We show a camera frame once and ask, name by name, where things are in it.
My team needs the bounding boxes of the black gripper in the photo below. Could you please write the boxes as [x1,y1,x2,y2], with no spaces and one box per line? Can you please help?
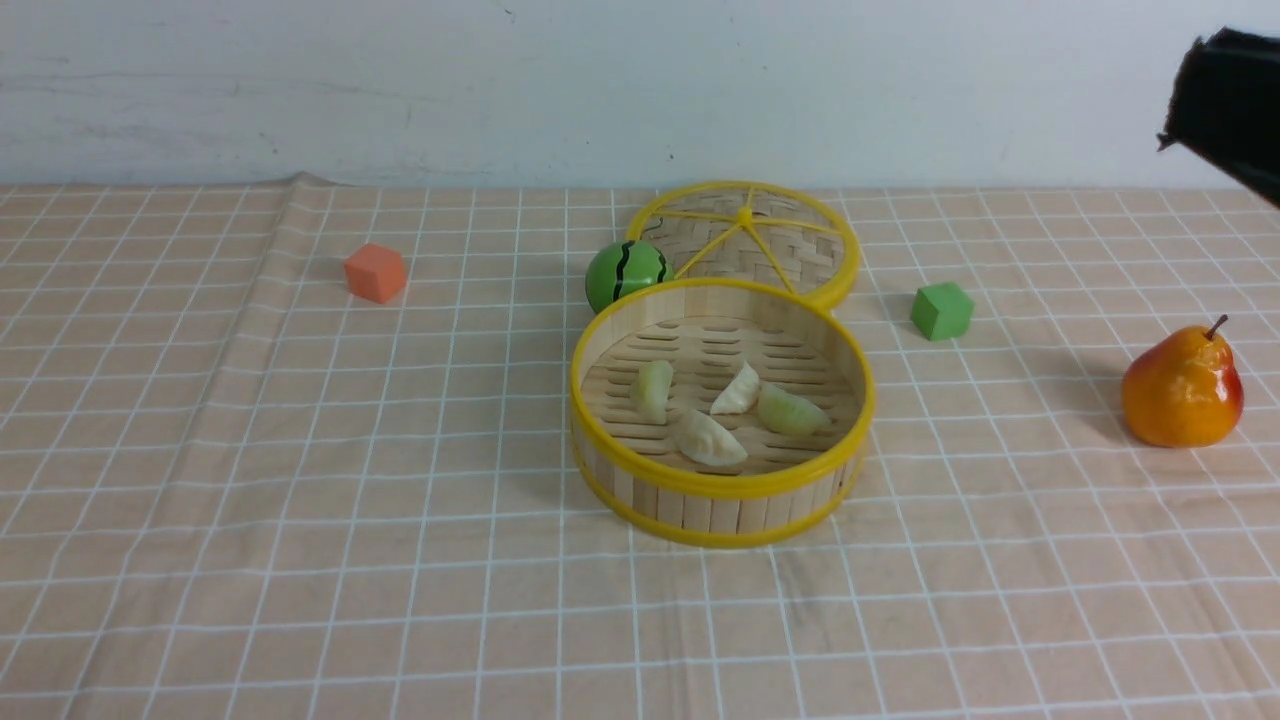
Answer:
[1157,27,1279,208]

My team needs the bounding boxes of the pale green dumpling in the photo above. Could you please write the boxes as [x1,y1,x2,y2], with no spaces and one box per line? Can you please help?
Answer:
[756,383,829,437]

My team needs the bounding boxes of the beige white dumpling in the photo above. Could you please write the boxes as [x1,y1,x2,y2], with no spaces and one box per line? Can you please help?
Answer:
[669,409,749,468]

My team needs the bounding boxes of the bamboo steamer lid yellow rim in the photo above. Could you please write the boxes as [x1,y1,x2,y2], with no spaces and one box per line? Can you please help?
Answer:
[625,179,861,310]

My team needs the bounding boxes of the bamboo steamer tray yellow rim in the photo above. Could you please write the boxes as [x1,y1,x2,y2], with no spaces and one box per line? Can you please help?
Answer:
[568,278,877,548]

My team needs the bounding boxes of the orange red toy pear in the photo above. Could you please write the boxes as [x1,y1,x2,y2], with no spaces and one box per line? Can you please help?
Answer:
[1120,314,1245,448]

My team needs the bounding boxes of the green foam cube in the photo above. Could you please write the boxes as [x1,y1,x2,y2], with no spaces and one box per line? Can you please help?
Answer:
[910,281,975,342]

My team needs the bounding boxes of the green watermelon toy ball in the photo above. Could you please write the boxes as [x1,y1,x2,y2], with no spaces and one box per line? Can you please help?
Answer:
[585,240,673,314]

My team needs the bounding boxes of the orange foam cube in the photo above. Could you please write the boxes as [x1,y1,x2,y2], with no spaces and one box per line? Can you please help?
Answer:
[343,243,408,304]

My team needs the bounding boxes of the beige checkered tablecloth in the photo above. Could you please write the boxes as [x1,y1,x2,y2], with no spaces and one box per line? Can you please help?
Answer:
[1,178,1279,719]

